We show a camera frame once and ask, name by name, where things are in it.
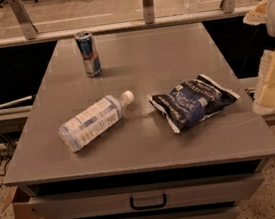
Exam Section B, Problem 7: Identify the blue chip bag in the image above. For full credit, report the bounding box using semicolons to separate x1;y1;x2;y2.
147;74;240;134

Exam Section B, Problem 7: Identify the metal railing frame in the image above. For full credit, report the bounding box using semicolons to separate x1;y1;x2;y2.
0;0;260;50

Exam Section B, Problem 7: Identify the plastic water bottle lying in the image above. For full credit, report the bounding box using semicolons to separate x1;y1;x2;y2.
58;90;134;152

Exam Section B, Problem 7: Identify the grey drawer cabinet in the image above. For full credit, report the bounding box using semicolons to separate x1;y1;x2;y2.
5;23;275;219

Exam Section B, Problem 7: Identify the redbull can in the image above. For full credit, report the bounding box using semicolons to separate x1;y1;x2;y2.
74;30;102;77

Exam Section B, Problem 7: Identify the grey metal rod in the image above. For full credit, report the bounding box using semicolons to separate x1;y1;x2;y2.
0;95;36;109

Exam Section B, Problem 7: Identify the black drawer handle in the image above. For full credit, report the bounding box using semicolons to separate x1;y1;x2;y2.
129;194;168;211

